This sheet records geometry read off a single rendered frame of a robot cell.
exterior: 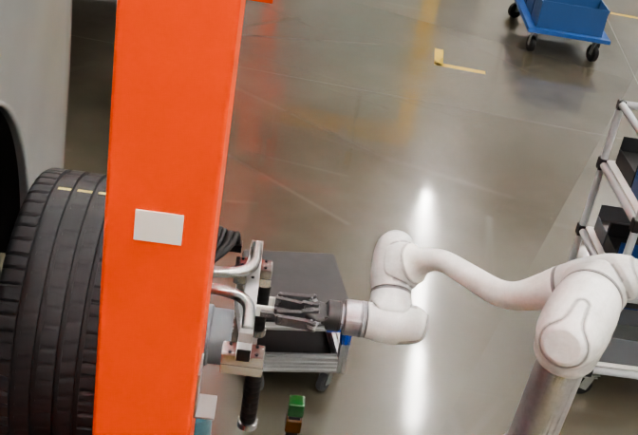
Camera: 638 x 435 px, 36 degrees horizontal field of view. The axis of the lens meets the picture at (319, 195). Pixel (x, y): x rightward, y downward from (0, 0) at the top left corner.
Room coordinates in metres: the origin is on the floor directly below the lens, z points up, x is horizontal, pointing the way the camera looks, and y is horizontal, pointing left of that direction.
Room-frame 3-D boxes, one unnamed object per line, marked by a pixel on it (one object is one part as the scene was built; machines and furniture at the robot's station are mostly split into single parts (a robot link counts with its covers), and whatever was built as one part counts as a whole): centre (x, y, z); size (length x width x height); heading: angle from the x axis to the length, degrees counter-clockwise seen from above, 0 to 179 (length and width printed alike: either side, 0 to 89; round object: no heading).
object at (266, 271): (2.01, 0.12, 0.93); 0.09 x 0.05 x 0.05; 94
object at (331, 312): (2.02, -0.06, 0.83); 0.09 x 0.08 x 0.07; 94
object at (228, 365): (1.67, 0.10, 0.93); 0.09 x 0.05 x 0.05; 94
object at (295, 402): (1.89, -0.03, 0.64); 0.04 x 0.04 x 0.04; 4
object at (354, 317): (2.03, -0.13, 0.83); 0.09 x 0.06 x 0.09; 4
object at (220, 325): (1.83, 0.25, 0.85); 0.21 x 0.14 x 0.14; 94
